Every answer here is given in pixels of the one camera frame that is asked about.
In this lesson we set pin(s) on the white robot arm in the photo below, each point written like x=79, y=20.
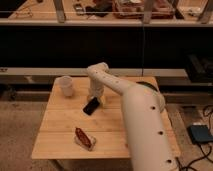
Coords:
x=141, y=107

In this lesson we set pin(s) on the tray with items on shelf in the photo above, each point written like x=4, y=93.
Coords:
x=134, y=9

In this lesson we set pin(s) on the blue box on floor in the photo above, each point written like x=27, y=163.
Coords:
x=199, y=134

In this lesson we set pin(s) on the white ceramic cup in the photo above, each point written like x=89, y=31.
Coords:
x=66, y=85

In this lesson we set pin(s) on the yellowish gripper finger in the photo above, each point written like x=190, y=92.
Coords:
x=102, y=100

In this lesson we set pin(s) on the black device on shelf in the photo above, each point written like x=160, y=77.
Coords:
x=79, y=9

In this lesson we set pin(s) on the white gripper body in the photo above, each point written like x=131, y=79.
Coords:
x=96, y=90

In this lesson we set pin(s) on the green bowl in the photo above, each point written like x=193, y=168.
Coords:
x=147, y=84

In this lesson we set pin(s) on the black eraser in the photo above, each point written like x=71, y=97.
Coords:
x=92, y=105

